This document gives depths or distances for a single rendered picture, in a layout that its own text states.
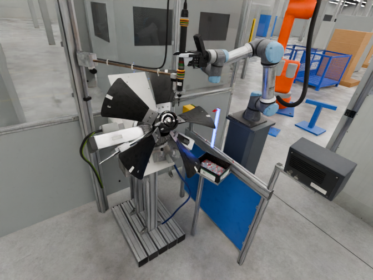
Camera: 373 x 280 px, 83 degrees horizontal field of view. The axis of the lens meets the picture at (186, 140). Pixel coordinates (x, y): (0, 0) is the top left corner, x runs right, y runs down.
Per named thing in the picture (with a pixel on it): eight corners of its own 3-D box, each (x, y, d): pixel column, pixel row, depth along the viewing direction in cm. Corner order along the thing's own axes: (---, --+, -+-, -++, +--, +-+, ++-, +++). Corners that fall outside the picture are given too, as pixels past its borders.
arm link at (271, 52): (267, 106, 172) (271, 36, 138) (279, 115, 161) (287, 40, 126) (254, 111, 171) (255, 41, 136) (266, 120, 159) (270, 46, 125)
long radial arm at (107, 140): (137, 128, 139) (143, 124, 129) (141, 139, 139) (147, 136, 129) (91, 139, 123) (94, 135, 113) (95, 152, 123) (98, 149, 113)
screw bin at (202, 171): (191, 169, 149) (192, 161, 145) (205, 159, 160) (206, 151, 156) (217, 184, 138) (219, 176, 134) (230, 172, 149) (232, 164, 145)
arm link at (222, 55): (228, 65, 128) (231, 50, 124) (215, 66, 122) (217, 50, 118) (219, 61, 133) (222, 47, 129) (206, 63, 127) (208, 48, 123)
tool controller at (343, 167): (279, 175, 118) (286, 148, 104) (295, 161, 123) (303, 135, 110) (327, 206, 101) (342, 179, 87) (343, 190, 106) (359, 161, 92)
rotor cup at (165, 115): (154, 139, 126) (162, 135, 115) (146, 116, 127) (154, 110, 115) (174, 134, 134) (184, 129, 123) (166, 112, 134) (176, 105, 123)
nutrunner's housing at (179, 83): (175, 96, 121) (180, 1, 96) (177, 94, 124) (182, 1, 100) (181, 98, 120) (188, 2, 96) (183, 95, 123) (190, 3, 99)
